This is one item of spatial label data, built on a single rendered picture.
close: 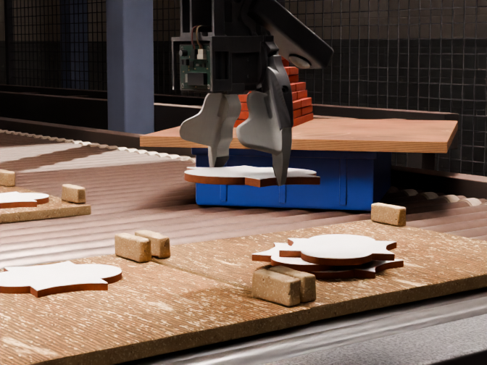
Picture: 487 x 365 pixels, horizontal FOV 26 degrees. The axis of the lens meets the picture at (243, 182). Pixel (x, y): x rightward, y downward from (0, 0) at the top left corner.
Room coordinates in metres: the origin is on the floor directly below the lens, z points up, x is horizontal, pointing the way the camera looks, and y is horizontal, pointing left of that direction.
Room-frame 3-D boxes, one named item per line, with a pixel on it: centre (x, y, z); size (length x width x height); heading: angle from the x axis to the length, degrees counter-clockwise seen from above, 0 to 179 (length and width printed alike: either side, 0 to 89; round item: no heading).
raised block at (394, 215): (1.48, -0.21, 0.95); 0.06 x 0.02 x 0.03; 36
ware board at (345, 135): (1.93, -0.13, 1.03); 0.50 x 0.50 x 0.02; 77
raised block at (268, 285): (1.01, -0.03, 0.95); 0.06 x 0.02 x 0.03; 38
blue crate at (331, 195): (1.87, -0.10, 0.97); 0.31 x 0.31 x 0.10; 77
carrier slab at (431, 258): (1.26, -0.13, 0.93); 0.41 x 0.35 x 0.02; 126
